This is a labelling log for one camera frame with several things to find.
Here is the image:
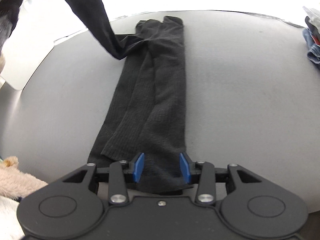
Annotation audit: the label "blue jeans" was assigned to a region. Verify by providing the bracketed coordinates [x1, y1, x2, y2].
[302, 28, 320, 71]

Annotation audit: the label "dark folded garment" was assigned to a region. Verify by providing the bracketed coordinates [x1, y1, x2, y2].
[305, 16, 320, 37]

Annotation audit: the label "black ribbed sweater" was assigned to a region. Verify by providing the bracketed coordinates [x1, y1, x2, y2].
[62, 0, 194, 196]

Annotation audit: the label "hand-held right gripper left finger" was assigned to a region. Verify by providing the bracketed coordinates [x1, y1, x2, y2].
[61, 152, 145, 204]

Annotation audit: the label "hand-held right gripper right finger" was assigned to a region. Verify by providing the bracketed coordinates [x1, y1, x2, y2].
[179, 152, 262, 204]

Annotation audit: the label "beige plush cloth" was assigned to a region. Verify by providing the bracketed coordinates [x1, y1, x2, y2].
[0, 156, 48, 240]

